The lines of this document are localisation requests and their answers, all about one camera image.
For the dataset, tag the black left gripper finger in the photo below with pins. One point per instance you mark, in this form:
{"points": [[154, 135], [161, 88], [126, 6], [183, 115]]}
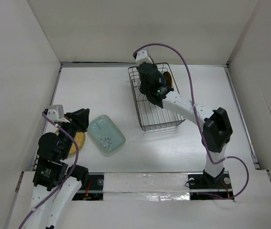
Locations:
{"points": [[77, 115], [84, 123]]}

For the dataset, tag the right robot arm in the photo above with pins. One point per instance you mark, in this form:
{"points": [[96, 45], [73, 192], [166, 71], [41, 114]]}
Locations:
{"points": [[214, 125]]}

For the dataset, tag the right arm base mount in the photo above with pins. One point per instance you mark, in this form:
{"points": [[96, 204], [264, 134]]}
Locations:
{"points": [[195, 181]]}

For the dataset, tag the metal front rail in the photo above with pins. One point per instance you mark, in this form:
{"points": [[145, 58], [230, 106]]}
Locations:
{"points": [[153, 190]]}

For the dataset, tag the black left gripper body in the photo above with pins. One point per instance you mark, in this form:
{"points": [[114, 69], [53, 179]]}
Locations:
{"points": [[70, 129]]}

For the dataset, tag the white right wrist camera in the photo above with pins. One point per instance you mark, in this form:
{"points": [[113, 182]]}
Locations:
{"points": [[142, 56]]}

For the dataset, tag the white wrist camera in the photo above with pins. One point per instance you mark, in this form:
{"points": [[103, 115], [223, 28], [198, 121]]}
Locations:
{"points": [[55, 113], [142, 56]]}

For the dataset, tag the yellow patterned round plate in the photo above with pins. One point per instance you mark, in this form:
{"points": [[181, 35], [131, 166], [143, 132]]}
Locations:
{"points": [[168, 79]]}

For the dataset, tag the light green rectangular tray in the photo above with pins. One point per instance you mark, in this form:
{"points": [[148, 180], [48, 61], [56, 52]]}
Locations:
{"points": [[106, 135]]}

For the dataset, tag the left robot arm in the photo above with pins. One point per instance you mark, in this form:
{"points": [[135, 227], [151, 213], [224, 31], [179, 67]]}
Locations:
{"points": [[57, 176]]}

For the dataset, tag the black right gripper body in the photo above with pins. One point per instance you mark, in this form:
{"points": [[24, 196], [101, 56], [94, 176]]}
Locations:
{"points": [[159, 75]]}

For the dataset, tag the yellow woven round plate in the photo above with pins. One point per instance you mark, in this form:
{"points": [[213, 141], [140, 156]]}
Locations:
{"points": [[68, 147]]}

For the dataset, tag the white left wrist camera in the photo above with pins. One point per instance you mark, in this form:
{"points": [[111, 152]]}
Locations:
{"points": [[55, 113]]}

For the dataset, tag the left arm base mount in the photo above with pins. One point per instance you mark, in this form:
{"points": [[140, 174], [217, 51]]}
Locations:
{"points": [[92, 186]]}

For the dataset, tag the grey wire dish rack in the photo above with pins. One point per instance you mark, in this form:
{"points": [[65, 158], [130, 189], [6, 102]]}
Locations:
{"points": [[150, 117]]}

